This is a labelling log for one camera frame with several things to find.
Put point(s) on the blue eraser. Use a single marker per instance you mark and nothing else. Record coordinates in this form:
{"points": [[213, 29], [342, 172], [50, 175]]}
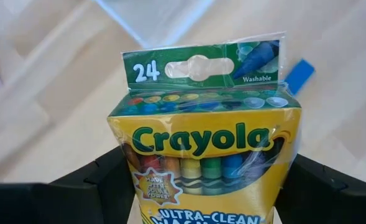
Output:
{"points": [[299, 76]]}

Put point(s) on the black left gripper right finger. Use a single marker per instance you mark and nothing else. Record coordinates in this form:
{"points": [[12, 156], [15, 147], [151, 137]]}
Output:
{"points": [[332, 205]]}

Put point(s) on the yellow green crayon box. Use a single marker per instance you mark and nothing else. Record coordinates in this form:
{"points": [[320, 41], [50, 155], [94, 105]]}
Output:
{"points": [[201, 140]]}

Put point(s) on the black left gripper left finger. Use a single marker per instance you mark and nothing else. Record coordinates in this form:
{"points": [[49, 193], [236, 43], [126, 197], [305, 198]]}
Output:
{"points": [[61, 202]]}

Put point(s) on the clear plastic bin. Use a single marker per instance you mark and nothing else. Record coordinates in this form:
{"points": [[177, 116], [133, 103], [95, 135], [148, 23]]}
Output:
{"points": [[154, 21]]}

